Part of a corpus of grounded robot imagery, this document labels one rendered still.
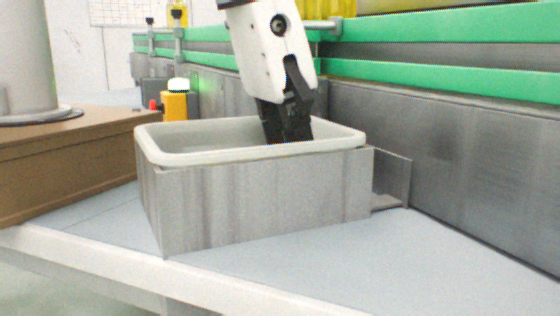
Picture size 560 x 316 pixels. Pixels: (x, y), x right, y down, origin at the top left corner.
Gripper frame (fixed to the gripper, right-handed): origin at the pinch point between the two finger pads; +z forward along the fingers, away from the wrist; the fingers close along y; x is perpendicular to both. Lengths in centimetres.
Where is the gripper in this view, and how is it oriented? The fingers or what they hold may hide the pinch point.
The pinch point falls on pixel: (288, 139)
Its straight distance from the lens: 49.5
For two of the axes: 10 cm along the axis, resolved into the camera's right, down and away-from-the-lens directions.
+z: 2.3, 9.0, 3.6
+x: -8.8, 3.6, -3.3
